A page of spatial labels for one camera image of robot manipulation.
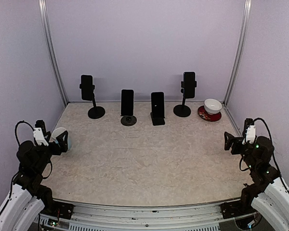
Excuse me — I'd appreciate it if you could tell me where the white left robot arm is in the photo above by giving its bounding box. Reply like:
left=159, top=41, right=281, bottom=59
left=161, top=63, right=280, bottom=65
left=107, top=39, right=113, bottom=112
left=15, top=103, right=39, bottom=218
left=0, top=128, right=69, bottom=231

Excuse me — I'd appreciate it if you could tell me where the black folding phone stand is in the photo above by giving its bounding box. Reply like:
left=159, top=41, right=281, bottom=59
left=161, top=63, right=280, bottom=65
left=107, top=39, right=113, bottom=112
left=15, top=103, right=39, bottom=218
left=150, top=112, right=165, bottom=126

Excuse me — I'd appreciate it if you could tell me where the red round saucer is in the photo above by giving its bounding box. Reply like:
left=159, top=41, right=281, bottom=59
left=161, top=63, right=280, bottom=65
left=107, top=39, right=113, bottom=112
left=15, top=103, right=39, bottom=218
left=197, top=105, right=222, bottom=122

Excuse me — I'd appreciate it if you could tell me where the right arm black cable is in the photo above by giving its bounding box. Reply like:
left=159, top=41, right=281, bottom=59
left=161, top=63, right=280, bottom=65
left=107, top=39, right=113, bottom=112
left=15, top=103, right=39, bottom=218
left=238, top=117, right=289, bottom=207

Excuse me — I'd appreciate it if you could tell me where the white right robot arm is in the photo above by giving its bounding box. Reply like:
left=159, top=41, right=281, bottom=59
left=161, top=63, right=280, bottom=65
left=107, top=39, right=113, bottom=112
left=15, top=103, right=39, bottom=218
left=221, top=132, right=289, bottom=231

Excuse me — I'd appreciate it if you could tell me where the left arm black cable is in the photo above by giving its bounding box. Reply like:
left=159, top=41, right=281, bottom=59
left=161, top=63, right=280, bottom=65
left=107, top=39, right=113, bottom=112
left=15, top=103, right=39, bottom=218
left=0, top=120, right=53, bottom=231

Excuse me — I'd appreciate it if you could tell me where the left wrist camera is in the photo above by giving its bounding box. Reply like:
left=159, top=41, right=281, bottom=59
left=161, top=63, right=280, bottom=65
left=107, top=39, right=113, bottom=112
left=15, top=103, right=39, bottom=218
left=33, top=120, right=49, bottom=146

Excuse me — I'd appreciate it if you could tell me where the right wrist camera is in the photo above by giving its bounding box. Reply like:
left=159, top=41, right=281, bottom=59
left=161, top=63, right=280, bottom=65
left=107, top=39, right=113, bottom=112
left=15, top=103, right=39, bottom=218
left=242, top=118, right=256, bottom=145

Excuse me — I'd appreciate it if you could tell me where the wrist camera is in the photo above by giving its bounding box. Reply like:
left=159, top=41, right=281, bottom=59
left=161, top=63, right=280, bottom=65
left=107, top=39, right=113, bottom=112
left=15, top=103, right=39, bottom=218
left=33, top=120, right=49, bottom=146
left=242, top=118, right=256, bottom=145

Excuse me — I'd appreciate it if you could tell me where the black smartphone blue edge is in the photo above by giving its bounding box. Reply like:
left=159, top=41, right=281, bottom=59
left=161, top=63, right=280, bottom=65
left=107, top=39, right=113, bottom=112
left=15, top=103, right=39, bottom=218
left=151, top=92, right=165, bottom=118

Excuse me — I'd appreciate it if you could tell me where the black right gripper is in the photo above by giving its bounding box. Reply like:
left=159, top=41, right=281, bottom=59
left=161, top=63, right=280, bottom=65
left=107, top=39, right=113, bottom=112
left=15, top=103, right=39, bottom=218
left=224, top=132, right=259, bottom=172

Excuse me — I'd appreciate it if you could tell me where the black smartphone silver edge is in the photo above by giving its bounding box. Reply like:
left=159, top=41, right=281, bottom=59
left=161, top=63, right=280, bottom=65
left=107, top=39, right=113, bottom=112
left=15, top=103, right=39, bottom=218
left=121, top=90, right=134, bottom=116

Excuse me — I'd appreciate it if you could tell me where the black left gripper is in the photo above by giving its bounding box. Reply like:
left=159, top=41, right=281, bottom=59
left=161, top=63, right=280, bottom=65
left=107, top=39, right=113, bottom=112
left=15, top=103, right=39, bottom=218
left=34, top=131, right=68, bottom=174

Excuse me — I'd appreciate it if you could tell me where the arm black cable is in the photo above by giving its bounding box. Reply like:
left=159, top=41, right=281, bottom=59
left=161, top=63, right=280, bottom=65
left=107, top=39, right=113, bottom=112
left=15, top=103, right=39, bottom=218
left=238, top=117, right=289, bottom=207
left=0, top=120, right=53, bottom=231

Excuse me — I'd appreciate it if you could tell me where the black round-base pole stand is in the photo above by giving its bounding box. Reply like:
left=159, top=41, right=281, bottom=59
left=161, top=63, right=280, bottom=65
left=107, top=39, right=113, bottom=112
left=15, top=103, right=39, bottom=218
left=173, top=81, right=191, bottom=117

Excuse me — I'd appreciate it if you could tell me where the light blue mug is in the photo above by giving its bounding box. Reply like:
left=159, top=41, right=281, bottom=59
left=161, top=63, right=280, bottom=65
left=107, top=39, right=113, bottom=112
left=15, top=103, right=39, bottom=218
left=51, top=127, right=72, bottom=153

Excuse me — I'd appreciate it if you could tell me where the white ceramic bowl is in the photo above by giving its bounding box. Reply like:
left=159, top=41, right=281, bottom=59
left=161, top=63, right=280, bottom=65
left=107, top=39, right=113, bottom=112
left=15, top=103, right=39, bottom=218
left=204, top=99, right=222, bottom=115

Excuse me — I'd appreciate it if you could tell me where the brown-base plate phone stand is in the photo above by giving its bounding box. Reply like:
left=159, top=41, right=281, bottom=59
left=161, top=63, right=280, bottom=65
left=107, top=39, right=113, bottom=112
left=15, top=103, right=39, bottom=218
left=120, top=115, right=137, bottom=127

